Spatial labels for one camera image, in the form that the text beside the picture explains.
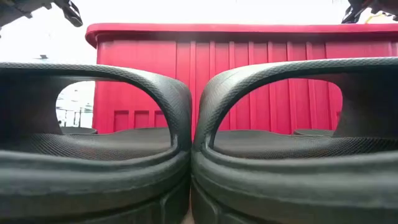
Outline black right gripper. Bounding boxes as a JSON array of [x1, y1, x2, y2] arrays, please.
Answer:
[[341, 0, 398, 24]]

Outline yellow cable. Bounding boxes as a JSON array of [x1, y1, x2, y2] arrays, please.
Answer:
[[365, 12, 389, 24]]

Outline black slide sandal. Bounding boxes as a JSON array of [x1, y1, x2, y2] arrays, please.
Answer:
[[0, 61, 193, 224], [190, 57, 398, 224]]

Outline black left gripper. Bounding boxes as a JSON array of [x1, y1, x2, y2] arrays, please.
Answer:
[[0, 0, 84, 28]]

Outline red plastic bin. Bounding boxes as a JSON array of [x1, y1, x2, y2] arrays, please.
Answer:
[[85, 22, 398, 141]]

